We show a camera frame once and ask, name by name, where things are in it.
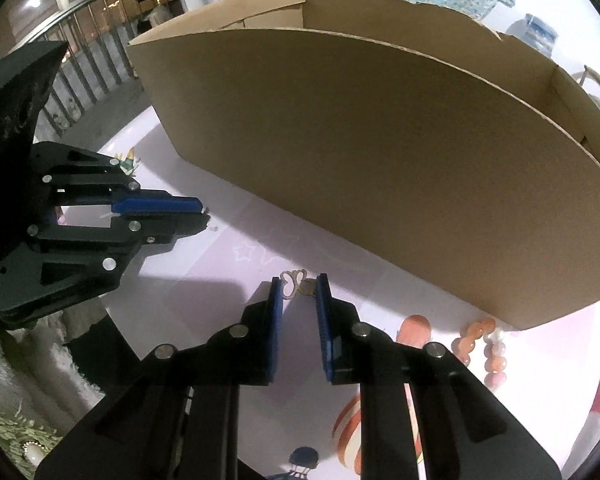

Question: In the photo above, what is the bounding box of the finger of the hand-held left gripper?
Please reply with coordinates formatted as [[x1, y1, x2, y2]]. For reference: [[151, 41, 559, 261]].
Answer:
[[0, 213, 212, 314], [30, 141, 204, 216]]

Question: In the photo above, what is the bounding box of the blue water dispenser bottle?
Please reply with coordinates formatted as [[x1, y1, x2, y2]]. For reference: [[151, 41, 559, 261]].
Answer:
[[507, 15, 561, 56]]

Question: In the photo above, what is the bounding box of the brown cardboard box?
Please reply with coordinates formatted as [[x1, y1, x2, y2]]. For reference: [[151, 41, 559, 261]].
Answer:
[[127, 0, 600, 332]]

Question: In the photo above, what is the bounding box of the green white fuzzy cloth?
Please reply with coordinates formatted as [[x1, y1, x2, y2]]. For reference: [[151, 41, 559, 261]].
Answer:
[[0, 305, 111, 480]]

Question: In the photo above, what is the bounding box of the gold butterfly pendant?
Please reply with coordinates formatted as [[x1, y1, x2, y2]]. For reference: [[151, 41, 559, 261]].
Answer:
[[280, 269, 315, 301]]

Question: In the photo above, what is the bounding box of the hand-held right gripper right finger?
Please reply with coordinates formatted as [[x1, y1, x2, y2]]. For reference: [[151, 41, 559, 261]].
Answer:
[[316, 273, 563, 480]]

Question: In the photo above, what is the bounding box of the orange bead bracelet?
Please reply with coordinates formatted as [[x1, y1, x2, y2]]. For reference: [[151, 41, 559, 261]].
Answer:
[[450, 316, 510, 390]]

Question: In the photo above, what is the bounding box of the metal stair railing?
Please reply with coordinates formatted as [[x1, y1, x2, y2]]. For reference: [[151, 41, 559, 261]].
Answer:
[[27, 0, 153, 133]]

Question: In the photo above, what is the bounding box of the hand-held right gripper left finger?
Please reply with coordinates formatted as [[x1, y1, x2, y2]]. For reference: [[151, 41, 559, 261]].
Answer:
[[34, 278, 284, 480]]

